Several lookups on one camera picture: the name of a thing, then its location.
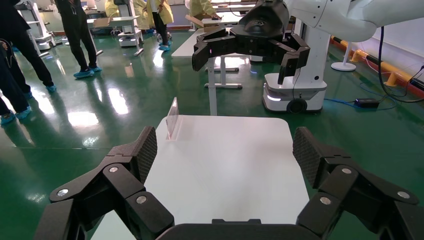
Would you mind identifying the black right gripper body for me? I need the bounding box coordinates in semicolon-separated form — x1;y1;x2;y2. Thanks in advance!
230;0;291;64

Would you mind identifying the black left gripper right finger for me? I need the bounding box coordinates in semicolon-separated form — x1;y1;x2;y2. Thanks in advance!
292;126;424;240

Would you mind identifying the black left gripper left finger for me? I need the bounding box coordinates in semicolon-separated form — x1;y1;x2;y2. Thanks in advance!
33;125;175;240

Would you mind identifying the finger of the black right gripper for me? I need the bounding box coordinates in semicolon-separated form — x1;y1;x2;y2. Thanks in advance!
268;31;311;85
192;28;238;72

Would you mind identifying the white desk with legs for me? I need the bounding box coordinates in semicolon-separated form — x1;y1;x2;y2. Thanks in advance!
171;28;253;117

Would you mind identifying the white robot column and base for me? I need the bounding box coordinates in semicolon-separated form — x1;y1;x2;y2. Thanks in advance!
262;18;328;115

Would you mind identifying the person in yellow coat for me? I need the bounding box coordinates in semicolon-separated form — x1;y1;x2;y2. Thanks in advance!
147;0;175;52
132;0;150;32
188;0;220;21
104;0;120;18

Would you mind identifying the white floor stand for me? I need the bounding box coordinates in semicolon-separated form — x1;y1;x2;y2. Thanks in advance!
330;41;357;72

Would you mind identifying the clear acrylic sign holder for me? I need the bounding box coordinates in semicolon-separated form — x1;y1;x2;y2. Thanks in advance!
165;96;182;141

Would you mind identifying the white work table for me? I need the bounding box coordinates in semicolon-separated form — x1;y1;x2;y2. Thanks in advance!
86;15;145;57

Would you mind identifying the black power adapter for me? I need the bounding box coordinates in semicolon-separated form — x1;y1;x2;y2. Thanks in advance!
353;97;381;109

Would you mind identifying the yellow black floor barrier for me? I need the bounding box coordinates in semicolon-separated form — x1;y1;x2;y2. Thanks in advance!
329;35;424;98

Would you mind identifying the person in black clothes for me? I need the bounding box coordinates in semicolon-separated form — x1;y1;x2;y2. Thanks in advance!
54;0;103;79
0;0;57;94
0;39;33;126

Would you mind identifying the white equipment cart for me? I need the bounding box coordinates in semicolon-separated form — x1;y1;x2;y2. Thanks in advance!
14;0;56;57

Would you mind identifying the blue floor cable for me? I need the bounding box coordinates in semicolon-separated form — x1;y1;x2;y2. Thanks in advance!
323;82;397;112

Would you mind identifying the black hanging arm cable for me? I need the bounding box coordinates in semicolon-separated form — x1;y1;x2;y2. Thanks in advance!
377;26;424;104

